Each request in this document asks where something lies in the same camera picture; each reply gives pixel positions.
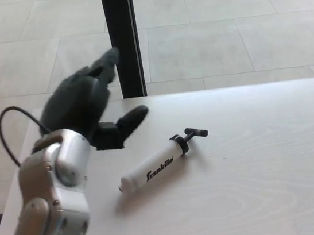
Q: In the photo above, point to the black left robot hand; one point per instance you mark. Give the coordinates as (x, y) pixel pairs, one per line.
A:
(74, 108)

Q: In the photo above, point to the white Franklin hand air pump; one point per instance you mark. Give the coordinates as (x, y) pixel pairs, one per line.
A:
(149, 169)

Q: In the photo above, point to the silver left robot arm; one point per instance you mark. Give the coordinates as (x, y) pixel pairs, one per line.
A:
(55, 200)

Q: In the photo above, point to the black vertical frame post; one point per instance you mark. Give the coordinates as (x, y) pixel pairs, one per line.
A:
(122, 17)

